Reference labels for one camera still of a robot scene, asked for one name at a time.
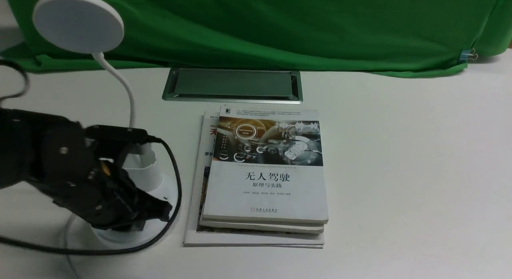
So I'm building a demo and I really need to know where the white lamp power cable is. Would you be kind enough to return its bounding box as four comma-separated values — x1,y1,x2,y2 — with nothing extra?
64,213,82,279

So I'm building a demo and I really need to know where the blue binder clip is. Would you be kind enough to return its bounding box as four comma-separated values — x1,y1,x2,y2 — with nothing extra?
458,48,478,63

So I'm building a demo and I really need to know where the green backdrop cloth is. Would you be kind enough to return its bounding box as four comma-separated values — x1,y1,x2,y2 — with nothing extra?
0,0,512,78

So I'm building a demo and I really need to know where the metal desk cable hatch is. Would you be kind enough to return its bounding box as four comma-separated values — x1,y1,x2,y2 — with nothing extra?
162,67,304,104

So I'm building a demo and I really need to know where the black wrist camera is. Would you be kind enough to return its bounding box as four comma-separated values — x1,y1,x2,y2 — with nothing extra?
85,124,150,166

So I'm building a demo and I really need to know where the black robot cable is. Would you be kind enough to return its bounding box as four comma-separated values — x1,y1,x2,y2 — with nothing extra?
0,59,183,256

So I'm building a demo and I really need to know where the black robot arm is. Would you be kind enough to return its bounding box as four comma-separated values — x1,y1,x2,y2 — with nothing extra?
0,108,172,231

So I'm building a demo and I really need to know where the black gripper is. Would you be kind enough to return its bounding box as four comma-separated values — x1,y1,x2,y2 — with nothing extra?
30,151,173,231

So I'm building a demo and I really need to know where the top white book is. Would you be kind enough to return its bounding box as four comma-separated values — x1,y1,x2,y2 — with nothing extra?
203,106,329,224

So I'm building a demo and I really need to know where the bottom thin magazine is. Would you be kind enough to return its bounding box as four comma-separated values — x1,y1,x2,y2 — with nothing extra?
184,111,325,249

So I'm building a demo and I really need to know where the white desk lamp with socket base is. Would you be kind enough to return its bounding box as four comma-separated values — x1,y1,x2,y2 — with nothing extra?
32,0,182,250

